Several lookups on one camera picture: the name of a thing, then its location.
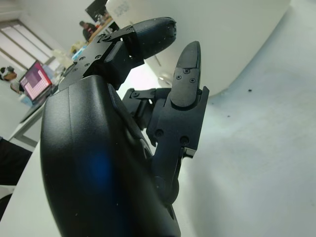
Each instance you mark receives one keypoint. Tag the black monitor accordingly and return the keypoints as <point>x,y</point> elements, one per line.
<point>96,10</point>

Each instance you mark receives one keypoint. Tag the person in dark clothes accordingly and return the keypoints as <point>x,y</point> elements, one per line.
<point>87,30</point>

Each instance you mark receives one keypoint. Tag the white office desk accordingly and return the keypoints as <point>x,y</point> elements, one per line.
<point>29,121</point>

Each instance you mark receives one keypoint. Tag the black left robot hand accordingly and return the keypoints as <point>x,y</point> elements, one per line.
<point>98,153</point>

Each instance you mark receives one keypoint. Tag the laptop with pink screen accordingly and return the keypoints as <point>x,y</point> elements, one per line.
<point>35,81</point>

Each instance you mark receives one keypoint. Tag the cream white toaster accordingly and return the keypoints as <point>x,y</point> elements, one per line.
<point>222,37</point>

